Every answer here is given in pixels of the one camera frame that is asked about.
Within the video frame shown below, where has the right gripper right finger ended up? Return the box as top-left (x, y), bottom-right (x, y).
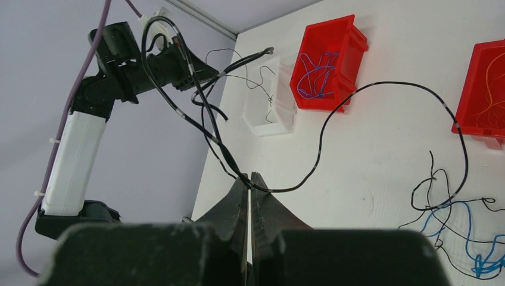
top-left (251, 172), bottom-right (312, 285)

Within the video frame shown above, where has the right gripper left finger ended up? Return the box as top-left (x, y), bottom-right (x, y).
top-left (197, 179), bottom-right (249, 285)

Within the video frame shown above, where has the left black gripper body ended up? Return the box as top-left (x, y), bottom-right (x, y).
top-left (146, 43), bottom-right (220, 91)

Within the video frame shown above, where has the blue wire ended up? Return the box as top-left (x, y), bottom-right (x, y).
top-left (295, 51), bottom-right (341, 100)

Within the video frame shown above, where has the red bin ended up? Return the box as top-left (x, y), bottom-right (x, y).
top-left (289, 14), bottom-right (369, 113)
top-left (456, 40), bottom-right (504, 150)

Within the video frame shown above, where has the coloured wire bundle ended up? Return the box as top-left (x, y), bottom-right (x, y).
top-left (396, 150), bottom-right (505, 281)

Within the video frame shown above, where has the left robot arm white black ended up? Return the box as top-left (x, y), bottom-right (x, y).
top-left (35, 22), bottom-right (154, 239)

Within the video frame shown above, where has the clear plastic bin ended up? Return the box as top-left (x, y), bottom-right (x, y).
top-left (242, 56), bottom-right (297, 137)

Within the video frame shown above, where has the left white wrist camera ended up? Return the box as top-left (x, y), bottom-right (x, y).
top-left (138, 7), bottom-right (172, 52)

